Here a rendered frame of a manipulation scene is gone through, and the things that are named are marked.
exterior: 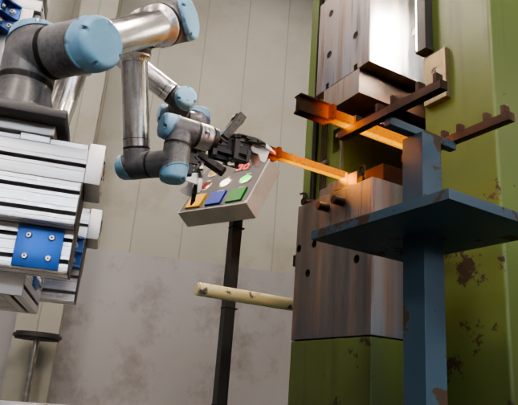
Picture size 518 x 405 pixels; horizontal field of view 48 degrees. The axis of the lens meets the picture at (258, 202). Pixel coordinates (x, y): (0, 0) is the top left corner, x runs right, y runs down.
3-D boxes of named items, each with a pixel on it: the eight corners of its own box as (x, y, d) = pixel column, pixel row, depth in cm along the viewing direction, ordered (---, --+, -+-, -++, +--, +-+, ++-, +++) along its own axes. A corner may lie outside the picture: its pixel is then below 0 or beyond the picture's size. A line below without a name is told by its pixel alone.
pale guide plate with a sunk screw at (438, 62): (446, 96, 171) (444, 46, 177) (423, 107, 179) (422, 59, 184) (450, 97, 172) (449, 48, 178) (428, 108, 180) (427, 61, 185)
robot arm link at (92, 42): (42, 85, 124) (165, 45, 171) (99, 75, 118) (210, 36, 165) (23, 28, 120) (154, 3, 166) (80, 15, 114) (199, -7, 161)
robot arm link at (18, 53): (25, 98, 135) (36, 48, 139) (70, 91, 130) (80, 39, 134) (-16, 72, 125) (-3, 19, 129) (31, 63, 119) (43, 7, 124)
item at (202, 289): (198, 295, 189) (200, 280, 191) (192, 296, 194) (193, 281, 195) (307, 312, 210) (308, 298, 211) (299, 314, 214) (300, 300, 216)
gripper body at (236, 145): (239, 169, 173) (203, 159, 167) (242, 144, 175) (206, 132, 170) (252, 162, 166) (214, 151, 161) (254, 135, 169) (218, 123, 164)
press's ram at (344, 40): (387, 49, 182) (387, -53, 195) (316, 96, 214) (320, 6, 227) (478, 90, 201) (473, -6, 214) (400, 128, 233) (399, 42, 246)
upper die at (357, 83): (358, 92, 190) (359, 67, 193) (322, 114, 207) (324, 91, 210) (448, 128, 210) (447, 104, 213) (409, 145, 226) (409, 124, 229)
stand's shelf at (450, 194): (449, 198, 100) (448, 187, 100) (310, 239, 132) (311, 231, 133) (552, 233, 114) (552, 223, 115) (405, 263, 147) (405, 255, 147)
